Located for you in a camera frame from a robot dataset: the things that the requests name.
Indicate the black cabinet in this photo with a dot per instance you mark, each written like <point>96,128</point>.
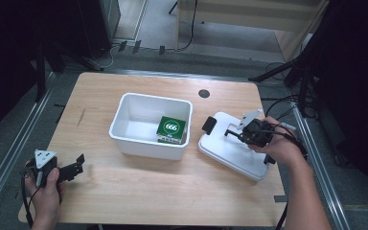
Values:
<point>99,25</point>

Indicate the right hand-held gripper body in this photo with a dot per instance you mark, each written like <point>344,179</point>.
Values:
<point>255,131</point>

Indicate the black metal post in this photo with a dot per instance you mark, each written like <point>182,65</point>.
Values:
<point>40,73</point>

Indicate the white plastic storage box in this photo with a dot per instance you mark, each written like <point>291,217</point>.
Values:
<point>134,127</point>

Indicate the person's left hand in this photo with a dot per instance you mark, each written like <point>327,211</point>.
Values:
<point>46,204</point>

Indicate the person's right hand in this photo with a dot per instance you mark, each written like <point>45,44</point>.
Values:
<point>282,147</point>

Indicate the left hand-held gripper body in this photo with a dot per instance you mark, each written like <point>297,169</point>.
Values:
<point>44,159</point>

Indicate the white lid with black clips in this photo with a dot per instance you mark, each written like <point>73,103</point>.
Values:
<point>230,153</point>

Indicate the black tripod stand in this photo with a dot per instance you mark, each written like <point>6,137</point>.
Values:
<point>287,68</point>

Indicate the black tape strip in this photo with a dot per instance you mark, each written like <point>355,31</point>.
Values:
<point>136,47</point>
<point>162,50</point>
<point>122,46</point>

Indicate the aluminium floor rail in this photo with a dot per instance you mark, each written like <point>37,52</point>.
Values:
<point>12,150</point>
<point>322,179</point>

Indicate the dark tape patch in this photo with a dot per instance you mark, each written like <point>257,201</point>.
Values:
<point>280,198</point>

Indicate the light wooden cabinet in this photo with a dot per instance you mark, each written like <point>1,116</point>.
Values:
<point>236,16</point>

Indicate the black round table grommet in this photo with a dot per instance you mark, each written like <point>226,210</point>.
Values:
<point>204,93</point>

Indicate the dark curtain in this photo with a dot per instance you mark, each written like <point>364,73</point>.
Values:
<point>357,80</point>
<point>3,64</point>

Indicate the green cardboard box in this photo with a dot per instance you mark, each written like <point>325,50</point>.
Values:
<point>171,128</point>

